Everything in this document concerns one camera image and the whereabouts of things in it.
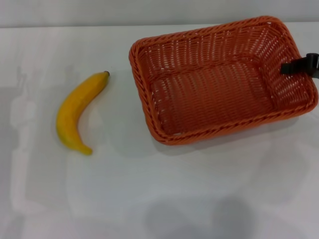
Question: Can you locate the orange woven rectangular basket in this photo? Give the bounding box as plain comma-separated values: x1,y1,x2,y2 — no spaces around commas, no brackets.
129,15,319,145

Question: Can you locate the yellow banana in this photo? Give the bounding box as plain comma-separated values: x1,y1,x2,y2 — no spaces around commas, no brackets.
55,71,111,156

